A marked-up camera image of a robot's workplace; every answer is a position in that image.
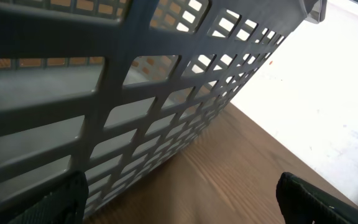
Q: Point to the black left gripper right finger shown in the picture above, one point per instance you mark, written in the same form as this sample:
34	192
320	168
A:
302	202

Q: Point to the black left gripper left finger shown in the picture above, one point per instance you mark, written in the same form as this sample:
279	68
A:
64	202

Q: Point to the grey plastic basket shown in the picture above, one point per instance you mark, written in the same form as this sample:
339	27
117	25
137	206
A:
115	88

